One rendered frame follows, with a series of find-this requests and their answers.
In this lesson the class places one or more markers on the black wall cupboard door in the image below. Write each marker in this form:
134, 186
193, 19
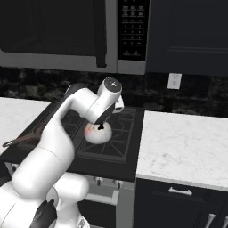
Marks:
190, 35

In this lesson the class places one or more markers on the black drawer front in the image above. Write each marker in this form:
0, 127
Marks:
154, 193

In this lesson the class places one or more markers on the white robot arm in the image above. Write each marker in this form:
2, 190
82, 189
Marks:
56, 139

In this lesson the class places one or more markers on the steel and black microwave oven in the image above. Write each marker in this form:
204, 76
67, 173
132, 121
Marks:
59, 29

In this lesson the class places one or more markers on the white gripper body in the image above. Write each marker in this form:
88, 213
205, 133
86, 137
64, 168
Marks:
119, 104

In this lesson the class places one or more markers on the white wall socket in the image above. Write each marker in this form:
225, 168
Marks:
174, 81

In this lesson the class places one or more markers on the dark brown frying pan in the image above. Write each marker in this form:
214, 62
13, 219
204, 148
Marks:
21, 139

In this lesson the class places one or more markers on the steel oven front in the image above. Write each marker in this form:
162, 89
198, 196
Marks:
126, 205

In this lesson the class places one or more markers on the black hob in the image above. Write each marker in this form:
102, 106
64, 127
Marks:
118, 142

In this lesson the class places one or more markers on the steel stove knob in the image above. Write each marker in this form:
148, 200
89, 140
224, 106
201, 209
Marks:
98, 180
118, 184

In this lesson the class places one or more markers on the black base cupboard door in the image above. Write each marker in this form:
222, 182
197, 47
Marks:
166, 218
222, 221

